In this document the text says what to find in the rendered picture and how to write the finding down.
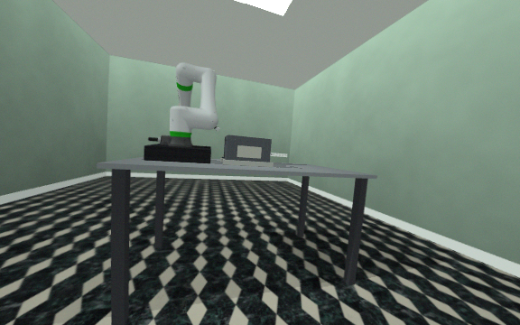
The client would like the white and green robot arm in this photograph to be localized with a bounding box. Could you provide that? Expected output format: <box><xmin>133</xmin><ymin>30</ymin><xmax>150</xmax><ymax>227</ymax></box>
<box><xmin>148</xmin><ymin>62</ymin><xmax>218</xmax><ymax>147</ymax></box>

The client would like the grey divided crate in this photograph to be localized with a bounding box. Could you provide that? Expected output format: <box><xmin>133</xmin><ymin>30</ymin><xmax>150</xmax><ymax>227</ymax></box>
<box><xmin>224</xmin><ymin>135</ymin><xmax>272</xmax><ymax>163</ymax></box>

